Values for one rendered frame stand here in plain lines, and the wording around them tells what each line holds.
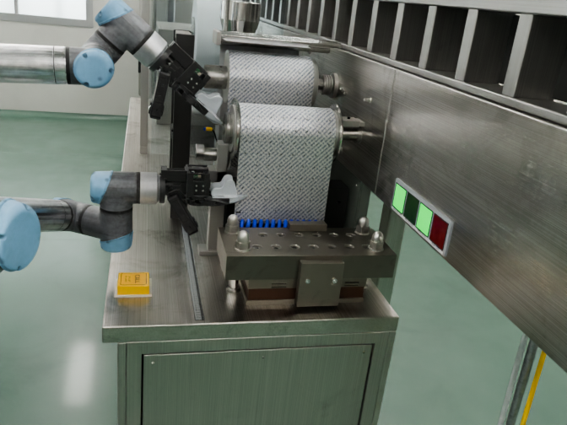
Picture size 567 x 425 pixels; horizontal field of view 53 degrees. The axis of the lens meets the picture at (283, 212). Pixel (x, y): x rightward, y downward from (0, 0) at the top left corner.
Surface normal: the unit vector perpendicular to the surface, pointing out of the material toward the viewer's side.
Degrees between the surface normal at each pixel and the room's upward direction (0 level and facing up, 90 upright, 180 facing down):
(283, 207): 90
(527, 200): 90
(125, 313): 0
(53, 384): 0
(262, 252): 0
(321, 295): 90
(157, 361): 90
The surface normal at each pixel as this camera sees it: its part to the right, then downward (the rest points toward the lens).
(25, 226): 0.98, 0.12
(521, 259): -0.97, -0.01
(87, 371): 0.10, -0.93
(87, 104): 0.22, 0.37
